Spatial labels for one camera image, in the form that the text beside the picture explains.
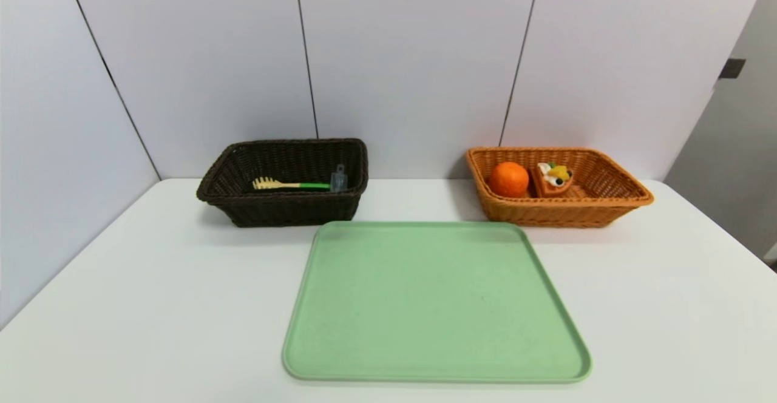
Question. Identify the grey pencil lead case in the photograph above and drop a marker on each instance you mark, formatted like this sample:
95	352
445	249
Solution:
339	180

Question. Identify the orange fruit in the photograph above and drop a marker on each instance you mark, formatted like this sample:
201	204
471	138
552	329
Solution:
508	179

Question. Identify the toy waffle slice with cream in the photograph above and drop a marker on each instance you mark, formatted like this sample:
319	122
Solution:
549	187

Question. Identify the dark brown wicker basket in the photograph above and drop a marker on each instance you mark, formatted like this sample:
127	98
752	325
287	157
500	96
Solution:
285	212

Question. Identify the orange wicker basket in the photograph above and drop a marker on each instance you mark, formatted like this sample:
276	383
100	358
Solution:
546	212

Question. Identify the light green plastic tray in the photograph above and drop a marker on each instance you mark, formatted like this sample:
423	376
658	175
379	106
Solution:
425	306

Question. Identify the dark wall latch plate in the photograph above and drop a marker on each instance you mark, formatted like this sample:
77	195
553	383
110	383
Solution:
732	68

